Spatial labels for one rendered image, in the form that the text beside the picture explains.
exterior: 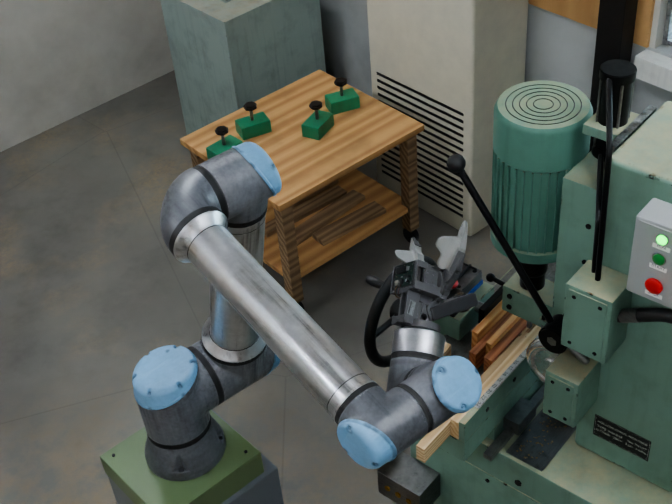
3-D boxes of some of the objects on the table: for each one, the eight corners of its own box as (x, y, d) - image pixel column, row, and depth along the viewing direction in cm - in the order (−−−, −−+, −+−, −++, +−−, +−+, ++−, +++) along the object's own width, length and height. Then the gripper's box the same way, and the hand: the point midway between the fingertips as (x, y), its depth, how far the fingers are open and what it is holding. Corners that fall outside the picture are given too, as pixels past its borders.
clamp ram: (477, 304, 234) (478, 275, 228) (505, 318, 230) (507, 287, 224) (455, 327, 229) (455, 297, 223) (483, 341, 225) (484, 311, 219)
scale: (598, 269, 233) (598, 269, 233) (603, 272, 232) (603, 271, 232) (473, 406, 205) (473, 405, 205) (478, 409, 204) (478, 408, 204)
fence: (606, 276, 239) (608, 257, 236) (612, 278, 238) (615, 260, 235) (458, 439, 205) (458, 421, 202) (465, 443, 205) (465, 425, 201)
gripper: (433, 316, 172) (446, 206, 178) (364, 331, 187) (378, 229, 194) (472, 329, 176) (484, 221, 182) (401, 343, 192) (414, 243, 198)
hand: (441, 229), depth 189 cm, fingers open, 14 cm apart
